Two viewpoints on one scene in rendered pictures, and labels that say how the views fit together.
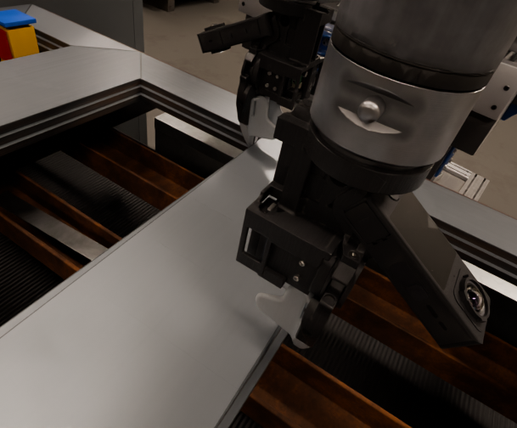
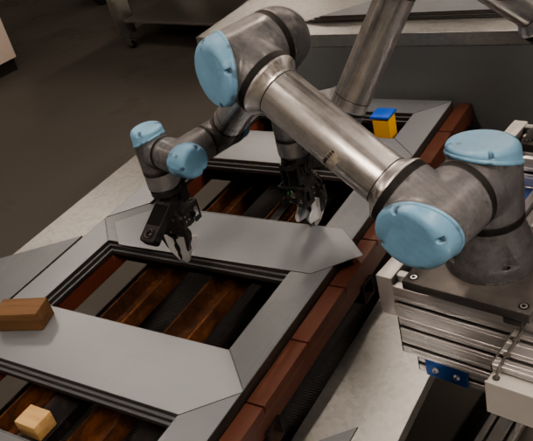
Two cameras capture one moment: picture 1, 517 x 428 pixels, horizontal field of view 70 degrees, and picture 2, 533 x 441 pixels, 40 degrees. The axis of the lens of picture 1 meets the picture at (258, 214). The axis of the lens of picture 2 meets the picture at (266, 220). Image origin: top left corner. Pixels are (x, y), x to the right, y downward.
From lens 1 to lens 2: 1.80 m
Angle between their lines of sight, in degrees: 80
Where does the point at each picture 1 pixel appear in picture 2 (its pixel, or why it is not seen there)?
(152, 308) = (195, 229)
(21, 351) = not seen: hidden behind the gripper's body
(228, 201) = (255, 229)
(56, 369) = not seen: hidden behind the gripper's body
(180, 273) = (210, 229)
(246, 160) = (293, 227)
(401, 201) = (162, 205)
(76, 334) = not seen: hidden behind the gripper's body
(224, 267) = (215, 238)
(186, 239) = (228, 226)
